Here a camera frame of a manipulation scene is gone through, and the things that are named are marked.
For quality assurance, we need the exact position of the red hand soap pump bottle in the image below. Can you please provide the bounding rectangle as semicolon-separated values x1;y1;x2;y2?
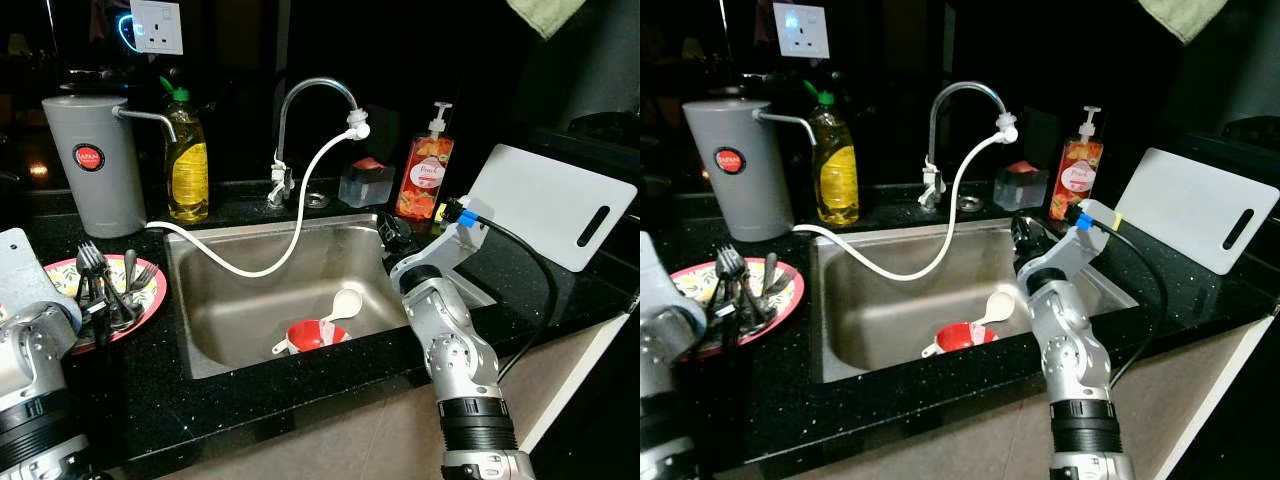
396;102;456;221
1048;105;1104;223

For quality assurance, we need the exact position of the green cloth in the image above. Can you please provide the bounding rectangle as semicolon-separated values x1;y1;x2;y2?
1138;0;1229;46
505;0;586;41

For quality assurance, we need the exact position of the stainless steel sink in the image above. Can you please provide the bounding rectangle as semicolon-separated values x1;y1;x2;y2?
165;213;496;381
812;215;1141;384

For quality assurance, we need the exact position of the white plastic spoon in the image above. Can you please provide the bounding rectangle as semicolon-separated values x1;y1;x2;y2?
975;290;1016;329
320;288;363;326

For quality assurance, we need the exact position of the red cup with white handle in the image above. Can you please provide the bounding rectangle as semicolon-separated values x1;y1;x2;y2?
272;318;351;356
922;322;998;359

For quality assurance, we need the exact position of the dark metal fork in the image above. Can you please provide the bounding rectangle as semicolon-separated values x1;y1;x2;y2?
78;242;111;301
715;247;749;301

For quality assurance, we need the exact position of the white flexible hose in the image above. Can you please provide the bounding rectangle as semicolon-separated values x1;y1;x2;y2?
795;112;1019;281
145;110;371;279

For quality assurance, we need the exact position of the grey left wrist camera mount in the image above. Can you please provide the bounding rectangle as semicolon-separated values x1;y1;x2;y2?
640;232;709;341
0;228;83;336

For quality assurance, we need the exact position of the chrome gooseneck faucet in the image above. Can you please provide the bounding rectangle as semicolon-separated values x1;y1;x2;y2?
268;78;361;209
920;82;1009;213

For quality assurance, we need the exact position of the clear sponge holder box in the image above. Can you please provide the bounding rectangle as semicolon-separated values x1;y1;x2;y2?
338;157;394;209
993;160;1049;213

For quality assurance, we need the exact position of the yellow dish soap bottle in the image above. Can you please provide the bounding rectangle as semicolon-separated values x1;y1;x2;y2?
805;80;861;228
160;78;211;223

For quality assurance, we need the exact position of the white wall socket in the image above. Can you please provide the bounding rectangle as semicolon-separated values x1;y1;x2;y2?
132;0;185;56
773;2;831;59

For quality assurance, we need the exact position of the grey water dispenser canister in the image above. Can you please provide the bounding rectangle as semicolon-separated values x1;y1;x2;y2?
42;95;179;239
683;100;819;243

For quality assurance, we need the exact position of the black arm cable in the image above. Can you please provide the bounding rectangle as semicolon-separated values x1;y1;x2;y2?
460;205;561;386
1095;215;1171;391

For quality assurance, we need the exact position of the pink rimmed floral plate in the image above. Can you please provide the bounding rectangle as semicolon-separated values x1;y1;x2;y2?
42;255;169;353
670;262;806;359

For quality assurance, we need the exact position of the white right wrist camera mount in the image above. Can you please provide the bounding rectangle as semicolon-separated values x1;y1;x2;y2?
1060;200;1126;266
425;198;491;266

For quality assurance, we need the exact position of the white plastic cutting board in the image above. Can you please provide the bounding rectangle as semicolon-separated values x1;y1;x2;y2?
465;145;638;273
1113;148;1280;276

